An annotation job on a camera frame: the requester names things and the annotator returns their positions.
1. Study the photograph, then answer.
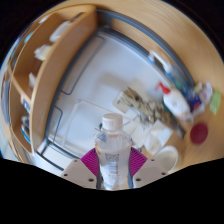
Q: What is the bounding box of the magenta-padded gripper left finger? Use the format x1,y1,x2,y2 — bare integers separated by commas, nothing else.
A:
60,147,101,190

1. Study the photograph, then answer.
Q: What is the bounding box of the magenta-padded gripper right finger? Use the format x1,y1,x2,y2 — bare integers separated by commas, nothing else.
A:
128,146,169,189

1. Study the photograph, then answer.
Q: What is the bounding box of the clear plastic water bottle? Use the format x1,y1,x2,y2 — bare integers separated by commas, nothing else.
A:
94,113,133,191

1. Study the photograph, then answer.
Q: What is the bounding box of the cream ceramic mug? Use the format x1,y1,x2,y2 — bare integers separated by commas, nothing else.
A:
154,145,180,174

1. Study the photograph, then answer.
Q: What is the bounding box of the flat round red coaster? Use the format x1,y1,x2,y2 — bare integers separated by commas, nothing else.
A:
189,122,209,145

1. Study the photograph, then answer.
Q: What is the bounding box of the white red-pump lotion bottle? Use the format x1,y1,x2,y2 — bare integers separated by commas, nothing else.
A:
154,81,192,119

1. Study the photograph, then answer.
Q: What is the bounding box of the dark blue packet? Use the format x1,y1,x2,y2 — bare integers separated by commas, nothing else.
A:
186,89,204,113

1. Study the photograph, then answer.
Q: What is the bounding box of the small green packet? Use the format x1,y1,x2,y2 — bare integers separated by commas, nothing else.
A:
209,89,222,116

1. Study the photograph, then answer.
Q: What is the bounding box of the wooden shelf unit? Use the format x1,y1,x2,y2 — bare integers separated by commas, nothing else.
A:
6,4,98,154

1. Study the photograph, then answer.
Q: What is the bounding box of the blue spray bottle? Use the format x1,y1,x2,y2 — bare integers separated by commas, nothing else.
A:
147,49,183,84

